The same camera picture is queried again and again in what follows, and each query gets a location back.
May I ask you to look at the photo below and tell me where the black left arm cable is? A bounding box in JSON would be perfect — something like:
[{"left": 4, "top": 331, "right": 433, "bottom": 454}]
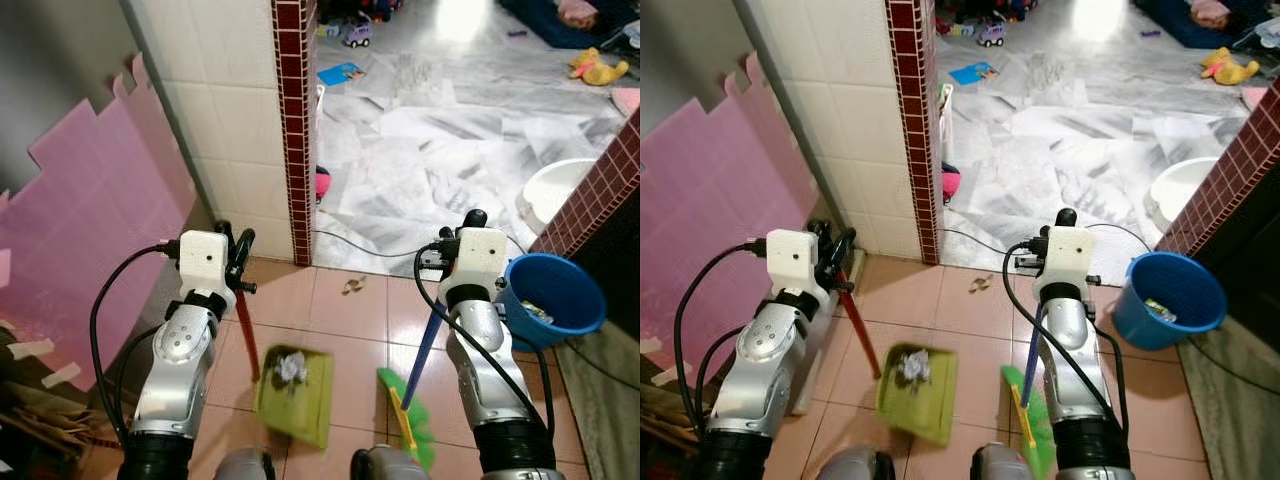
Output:
[
  {"left": 89, "top": 242, "right": 182, "bottom": 443},
  {"left": 674, "top": 240, "right": 769, "bottom": 441}
]

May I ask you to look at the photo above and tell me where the green dustpan with red handle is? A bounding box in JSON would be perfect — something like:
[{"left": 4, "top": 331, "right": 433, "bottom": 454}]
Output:
[
  {"left": 838, "top": 284, "right": 960, "bottom": 447},
  {"left": 233, "top": 286, "right": 337, "bottom": 450}
]

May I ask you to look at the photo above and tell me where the grey floor rug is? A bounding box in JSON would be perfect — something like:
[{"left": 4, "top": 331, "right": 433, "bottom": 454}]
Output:
[
  {"left": 1177, "top": 335, "right": 1280, "bottom": 480},
  {"left": 553, "top": 320, "right": 641, "bottom": 480}
]

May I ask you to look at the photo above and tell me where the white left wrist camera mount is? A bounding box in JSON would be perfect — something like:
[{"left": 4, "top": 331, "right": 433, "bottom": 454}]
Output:
[
  {"left": 765, "top": 229, "right": 824, "bottom": 297},
  {"left": 178, "top": 230, "right": 237, "bottom": 299}
]

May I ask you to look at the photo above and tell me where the crumpled white paper scrap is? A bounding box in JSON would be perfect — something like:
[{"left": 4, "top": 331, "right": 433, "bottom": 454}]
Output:
[
  {"left": 896, "top": 350, "right": 932, "bottom": 387},
  {"left": 274, "top": 350, "right": 310, "bottom": 387}
]

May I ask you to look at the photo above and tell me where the blue plastic bucket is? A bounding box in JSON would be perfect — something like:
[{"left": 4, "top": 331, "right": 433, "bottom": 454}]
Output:
[
  {"left": 496, "top": 253, "right": 608, "bottom": 352},
  {"left": 1112, "top": 251, "right": 1229, "bottom": 352}
]

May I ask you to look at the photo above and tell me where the grey left robot leg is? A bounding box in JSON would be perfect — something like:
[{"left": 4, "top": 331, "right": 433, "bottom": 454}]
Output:
[
  {"left": 214, "top": 447, "right": 277, "bottom": 480},
  {"left": 814, "top": 445, "right": 897, "bottom": 480}
]

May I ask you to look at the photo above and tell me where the pink foam board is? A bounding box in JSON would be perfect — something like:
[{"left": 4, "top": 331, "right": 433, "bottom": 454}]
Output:
[
  {"left": 640, "top": 70, "right": 813, "bottom": 383},
  {"left": 0, "top": 54, "right": 199, "bottom": 393}
]

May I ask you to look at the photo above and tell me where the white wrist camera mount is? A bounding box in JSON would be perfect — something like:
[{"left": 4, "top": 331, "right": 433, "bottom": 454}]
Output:
[
  {"left": 441, "top": 227, "right": 510, "bottom": 301},
  {"left": 1035, "top": 225, "right": 1097, "bottom": 293},
  {"left": 178, "top": 230, "right": 237, "bottom": 299},
  {"left": 765, "top": 229, "right": 824, "bottom": 297}
]

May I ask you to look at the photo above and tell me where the thin black floor cable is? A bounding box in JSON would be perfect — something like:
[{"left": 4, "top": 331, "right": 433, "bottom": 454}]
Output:
[
  {"left": 313, "top": 229, "right": 441, "bottom": 259},
  {"left": 940, "top": 227, "right": 1031, "bottom": 257}
]

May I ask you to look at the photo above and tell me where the dark blue floor mat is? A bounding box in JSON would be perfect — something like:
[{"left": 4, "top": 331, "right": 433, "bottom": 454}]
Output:
[
  {"left": 496, "top": 0, "right": 641, "bottom": 52},
  {"left": 1132, "top": 0, "right": 1280, "bottom": 52}
]

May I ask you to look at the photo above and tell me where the blue picture book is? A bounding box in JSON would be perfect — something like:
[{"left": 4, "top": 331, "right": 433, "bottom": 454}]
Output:
[
  {"left": 317, "top": 62, "right": 367, "bottom": 87},
  {"left": 947, "top": 61, "right": 999, "bottom": 87}
]

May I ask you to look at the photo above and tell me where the pink cushion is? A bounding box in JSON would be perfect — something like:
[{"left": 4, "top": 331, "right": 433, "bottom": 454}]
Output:
[
  {"left": 1189, "top": 0, "right": 1232, "bottom": 30},
  {"left": 555, "top": 0, "right": 602, "bottom": 30}
]

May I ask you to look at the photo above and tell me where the yellow plush toy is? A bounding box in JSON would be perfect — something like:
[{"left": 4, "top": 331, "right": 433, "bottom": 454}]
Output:
[
  {"left": 567, "top": 47, "right": 632, "bottom": 88},
  {"left": 1199, "top": 46, "right": 1262, "bottom": 87}
]

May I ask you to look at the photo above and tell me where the white plastic basin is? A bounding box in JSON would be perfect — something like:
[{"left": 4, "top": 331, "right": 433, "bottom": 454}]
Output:
[
  {"left": 1146, "top": 157, "right": 1222, "bottom": 234},
  {"left": 516, "top": 158, "right": 599, "bottom": 237}
]

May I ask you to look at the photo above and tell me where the grey right robot leg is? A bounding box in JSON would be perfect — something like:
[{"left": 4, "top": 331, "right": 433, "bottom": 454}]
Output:
[
  {"left": 969, "top": 442, "right": 1043, "bottom": 480},
  {"left": 349, "top": 444, "right": 433, "bottom": 480}
]

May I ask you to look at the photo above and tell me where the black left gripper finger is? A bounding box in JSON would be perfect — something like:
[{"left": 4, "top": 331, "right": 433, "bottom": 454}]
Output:
[
  {"left": 834, "top": 227, "right": 860, "bottom": 294},
  {"left": 236, "top": 228, "right": 258, "bottom": 296}
]

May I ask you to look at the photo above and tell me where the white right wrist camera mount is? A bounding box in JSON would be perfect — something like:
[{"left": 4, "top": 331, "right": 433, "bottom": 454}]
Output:
[
  {"left": 1035, "top": 225, "right": 1097, "bottom": 293},
  {"left": 441, "top": 227, "right": 510, "bottom": 301}
]

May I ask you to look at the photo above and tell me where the grey robot leg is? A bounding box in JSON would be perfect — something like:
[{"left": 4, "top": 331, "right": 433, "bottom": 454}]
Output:
[
  {"left": 349, "top": 444, "right": 433, "bottom": 480},
  {"left": 214, "top": 447, "right": 277, "bottom": 480},
  {"left": 969, "top": 442, "right": 1043, "bottom": 480},
  {"left": 814, "top": 445, "right": 897, "bottom": 480}
]

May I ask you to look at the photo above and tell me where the green broom with blue handle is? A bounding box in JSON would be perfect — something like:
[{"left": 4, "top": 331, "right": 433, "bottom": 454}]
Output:
[
  {"left": 1001, "top": 302, "right": 1057, "bottom": 480},
  {"left": 376, "top": 300, "right": 447, "bottom": 472}
]

